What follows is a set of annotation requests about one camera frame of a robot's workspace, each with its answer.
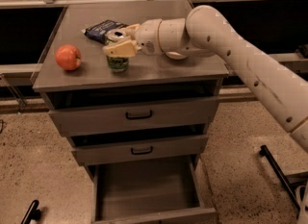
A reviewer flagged grey middle drawer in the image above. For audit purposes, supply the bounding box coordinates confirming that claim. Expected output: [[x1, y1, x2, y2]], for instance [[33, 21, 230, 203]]
[[72, 135, 208, 165]]

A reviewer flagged black base leg left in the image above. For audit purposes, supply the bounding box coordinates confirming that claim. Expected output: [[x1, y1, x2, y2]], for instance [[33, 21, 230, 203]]
[[20, 200, 41, 224]]

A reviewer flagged grey top drawer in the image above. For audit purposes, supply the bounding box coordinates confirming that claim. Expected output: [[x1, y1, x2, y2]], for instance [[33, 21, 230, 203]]
[[49, 97, 218, 137]]

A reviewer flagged grey open bottom drawer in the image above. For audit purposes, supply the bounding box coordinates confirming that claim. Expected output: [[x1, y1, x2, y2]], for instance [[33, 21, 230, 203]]
[[91, 156, 218, 224]]

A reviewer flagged red apple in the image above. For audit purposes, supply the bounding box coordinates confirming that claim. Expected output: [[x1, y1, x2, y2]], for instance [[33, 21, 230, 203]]
[[55, 44, 81, 71]]

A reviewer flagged blue chip bag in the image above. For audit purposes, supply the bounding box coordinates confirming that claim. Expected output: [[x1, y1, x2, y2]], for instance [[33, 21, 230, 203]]
[[83, 19, 126, 44]]

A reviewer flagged green soda can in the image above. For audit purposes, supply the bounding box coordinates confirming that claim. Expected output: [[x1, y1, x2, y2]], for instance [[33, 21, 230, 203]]
[[105, 29, 129, 73]]

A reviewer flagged grey metal drawer cabinet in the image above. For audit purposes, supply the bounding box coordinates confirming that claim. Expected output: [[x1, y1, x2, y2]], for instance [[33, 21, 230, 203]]
[[31, 0, 229, 224]]

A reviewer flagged white paper bowl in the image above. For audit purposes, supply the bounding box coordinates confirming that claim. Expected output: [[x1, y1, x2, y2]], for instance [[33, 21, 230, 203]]
[[166, 52, 187, 61]]

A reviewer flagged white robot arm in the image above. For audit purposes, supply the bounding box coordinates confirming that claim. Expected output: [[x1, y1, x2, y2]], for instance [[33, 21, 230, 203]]
[[103, 6, 308, 151]]

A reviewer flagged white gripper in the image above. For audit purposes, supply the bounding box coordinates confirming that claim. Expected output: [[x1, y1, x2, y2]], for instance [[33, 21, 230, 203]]
[[103, 19, 162, 58]]

